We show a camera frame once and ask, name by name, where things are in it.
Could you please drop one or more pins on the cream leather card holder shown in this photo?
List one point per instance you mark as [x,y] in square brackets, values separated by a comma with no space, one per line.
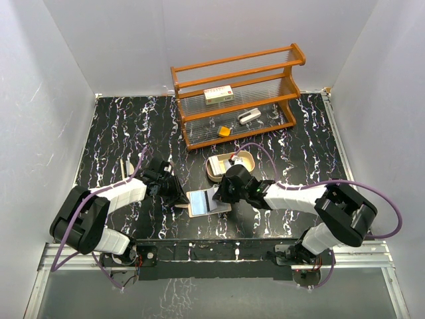
[201,203]

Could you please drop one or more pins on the white stapler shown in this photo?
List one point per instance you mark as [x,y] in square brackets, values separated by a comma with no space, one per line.
[249,116]

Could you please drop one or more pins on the black front base bar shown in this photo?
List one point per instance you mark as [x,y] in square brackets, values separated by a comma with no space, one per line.
[213,258]

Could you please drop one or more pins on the credit card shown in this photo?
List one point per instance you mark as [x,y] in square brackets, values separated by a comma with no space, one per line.
[210,203]

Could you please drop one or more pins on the stack of cards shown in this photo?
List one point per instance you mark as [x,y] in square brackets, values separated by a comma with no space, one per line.
[219,165]

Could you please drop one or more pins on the orange wooden shelf rack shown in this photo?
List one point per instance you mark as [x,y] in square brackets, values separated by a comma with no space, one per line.
[261,80]

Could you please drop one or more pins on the beige oval tray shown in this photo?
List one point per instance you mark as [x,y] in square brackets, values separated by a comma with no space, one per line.
[243,157]

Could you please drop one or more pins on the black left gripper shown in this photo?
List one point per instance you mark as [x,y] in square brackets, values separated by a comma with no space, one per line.
[178,196]

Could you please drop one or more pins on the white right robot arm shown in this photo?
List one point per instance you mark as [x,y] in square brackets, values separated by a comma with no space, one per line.
[346,216]

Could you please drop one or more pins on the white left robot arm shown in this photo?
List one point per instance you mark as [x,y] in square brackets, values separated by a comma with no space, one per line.
[81,221]

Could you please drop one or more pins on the white red paper box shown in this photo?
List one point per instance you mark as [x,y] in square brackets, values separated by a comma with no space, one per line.
[218,94]

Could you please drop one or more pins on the yellow tape measure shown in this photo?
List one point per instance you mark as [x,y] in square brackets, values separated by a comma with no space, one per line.
[223,132]

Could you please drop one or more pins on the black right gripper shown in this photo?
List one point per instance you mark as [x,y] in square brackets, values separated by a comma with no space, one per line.
[222,195]

